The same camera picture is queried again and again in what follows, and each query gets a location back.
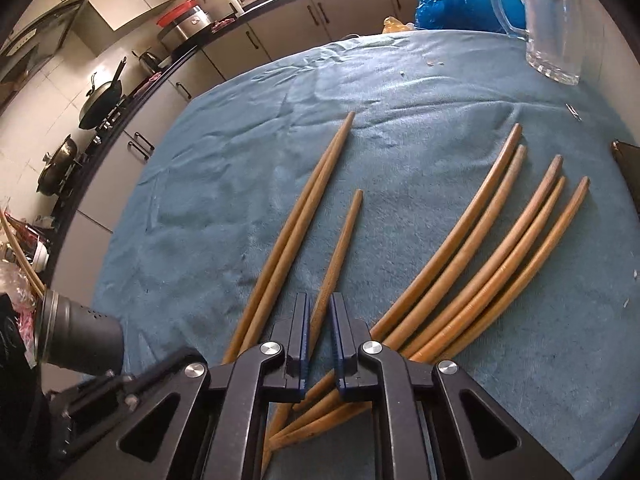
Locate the wooden chopstick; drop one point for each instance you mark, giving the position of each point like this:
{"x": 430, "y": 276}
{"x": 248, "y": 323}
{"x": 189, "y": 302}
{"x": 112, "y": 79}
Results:
{"x": 579, "y": 187}
{"x": 517, "y": 157}
{"x": 22, "y": 255}
{"x": 275, "y": 260}
{"x": 559, "y": 187}
{"x": 288, "y": 260}
{"x": 345, "y": 240}
{"x": 20, "y": 267}
{"x": 552, "y": 166}
{"x": 511, "y": 137}

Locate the beige base cabinets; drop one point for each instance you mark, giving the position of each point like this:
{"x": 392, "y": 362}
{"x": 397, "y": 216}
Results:
{"x": 280, "y": 35}

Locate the small kettle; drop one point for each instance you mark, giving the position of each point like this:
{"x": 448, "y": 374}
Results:
{"x": 148, "y": 61}

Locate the yellow packet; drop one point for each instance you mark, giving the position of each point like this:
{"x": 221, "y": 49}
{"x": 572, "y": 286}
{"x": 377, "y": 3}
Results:
{"x": 395, "y": 25}

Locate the person's black clothing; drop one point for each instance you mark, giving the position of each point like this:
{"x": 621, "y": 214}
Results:
{"x": 15, "y": 370}

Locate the black wok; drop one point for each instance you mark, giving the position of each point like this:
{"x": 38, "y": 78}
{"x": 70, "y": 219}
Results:
{"x": 102, "y": 102}

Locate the range hood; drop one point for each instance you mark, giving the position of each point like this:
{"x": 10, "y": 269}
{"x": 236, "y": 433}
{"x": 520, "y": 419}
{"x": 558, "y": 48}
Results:
{"x": 40, "y": 45}

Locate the dark cooking pan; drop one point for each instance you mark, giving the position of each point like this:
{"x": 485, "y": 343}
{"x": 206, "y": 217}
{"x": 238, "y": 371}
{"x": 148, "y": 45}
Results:
{"x": 57, "y": 167}

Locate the white bowl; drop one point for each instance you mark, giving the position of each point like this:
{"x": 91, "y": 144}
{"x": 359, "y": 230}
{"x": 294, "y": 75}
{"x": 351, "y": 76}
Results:
{"x": 39, "y": 256}

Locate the steel pot with red lid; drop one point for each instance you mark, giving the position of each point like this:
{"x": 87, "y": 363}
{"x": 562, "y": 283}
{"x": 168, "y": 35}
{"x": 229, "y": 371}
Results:
{"x": 185, "y": 22}

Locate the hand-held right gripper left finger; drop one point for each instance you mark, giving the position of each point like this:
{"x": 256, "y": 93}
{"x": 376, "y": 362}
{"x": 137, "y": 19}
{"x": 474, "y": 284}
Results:
{"x": 302, "y": 345}

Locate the dark phone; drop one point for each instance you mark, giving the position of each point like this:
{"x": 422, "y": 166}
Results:
{"x": 629, "y": 165}

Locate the clear glass mug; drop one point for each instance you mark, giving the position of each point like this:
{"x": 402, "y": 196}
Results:
{"x": 550, "y": 20}

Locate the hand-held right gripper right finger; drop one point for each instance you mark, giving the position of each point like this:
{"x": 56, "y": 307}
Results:
{"x": 339, "y": 345}

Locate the pink plastic bag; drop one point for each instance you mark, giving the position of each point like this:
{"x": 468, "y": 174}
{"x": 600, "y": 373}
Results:
{"x": 20, "y": 305}

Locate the small metal clip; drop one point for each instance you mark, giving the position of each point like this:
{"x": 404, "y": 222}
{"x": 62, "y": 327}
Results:
{"x": 573, "y": 112}

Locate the blue table cloth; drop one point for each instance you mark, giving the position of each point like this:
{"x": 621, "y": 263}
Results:
{"x": 225, "y": 185}

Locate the black kitchen counter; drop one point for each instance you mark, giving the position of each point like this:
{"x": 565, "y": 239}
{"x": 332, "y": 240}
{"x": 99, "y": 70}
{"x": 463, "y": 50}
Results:
{"x": 275, "y": 2}

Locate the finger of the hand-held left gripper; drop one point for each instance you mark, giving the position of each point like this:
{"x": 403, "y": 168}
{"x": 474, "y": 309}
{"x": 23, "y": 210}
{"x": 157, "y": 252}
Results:
{"x": 100, "y": 405}

